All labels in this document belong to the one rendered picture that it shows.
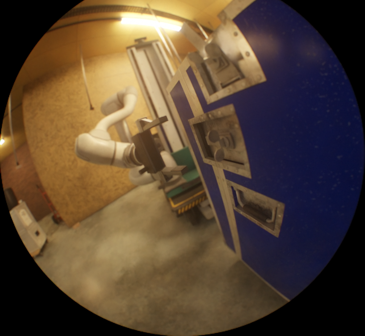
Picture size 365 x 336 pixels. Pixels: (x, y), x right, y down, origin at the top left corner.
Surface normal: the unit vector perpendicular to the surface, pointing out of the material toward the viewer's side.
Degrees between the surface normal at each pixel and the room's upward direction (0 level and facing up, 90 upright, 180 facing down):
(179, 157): 90
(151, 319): 0
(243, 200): 90
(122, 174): 90
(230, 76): 106
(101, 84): 90
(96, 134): 58
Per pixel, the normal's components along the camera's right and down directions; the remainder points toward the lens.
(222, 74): -0.73, 0.65
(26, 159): 0.61, -0.04
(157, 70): 0.29, 0.12
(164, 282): -0.37, -0.90
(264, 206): -0.87, 0.42
